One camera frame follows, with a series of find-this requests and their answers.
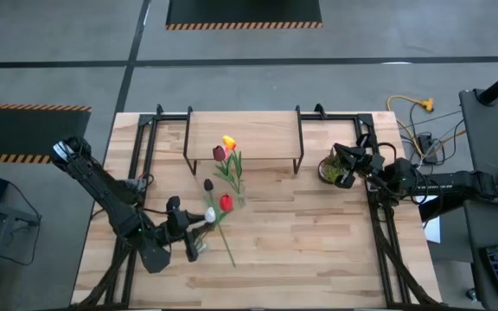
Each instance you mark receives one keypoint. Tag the maroon tulip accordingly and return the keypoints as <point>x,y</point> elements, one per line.
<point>219,153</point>

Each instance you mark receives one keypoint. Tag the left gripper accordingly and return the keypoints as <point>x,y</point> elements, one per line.
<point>182,224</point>

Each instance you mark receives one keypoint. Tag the wide conical glass vase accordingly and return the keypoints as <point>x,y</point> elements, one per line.
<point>203,245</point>

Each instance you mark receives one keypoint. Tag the white paper sheet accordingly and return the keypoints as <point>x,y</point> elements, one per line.
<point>432,229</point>

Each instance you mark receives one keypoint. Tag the wooden shelf black legs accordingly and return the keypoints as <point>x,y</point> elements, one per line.
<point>249,134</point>

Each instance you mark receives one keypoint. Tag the black metal table frame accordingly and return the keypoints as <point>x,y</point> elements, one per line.
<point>340,116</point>

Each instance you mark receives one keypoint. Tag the dark purple tulip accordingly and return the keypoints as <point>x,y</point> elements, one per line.
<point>208,185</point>

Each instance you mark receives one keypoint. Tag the black power strip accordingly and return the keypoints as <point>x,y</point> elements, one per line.
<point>427,147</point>

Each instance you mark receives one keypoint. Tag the black hazard striped floor mat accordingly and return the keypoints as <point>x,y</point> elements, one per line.
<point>24,129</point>
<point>244,10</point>

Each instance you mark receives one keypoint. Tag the succulent plant black bowl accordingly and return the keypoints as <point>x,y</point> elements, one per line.
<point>331,170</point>

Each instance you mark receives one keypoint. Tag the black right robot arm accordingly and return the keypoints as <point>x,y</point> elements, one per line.
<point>448,183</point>

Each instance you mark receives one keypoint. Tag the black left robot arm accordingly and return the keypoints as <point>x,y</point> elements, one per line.
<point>106,194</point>

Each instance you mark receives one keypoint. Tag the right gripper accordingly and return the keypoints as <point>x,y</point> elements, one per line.
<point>368,162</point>

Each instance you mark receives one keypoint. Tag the white tulip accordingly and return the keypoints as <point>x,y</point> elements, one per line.
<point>210,214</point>

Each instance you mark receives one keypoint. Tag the grey side desk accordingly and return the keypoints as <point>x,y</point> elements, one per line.
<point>495,129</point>

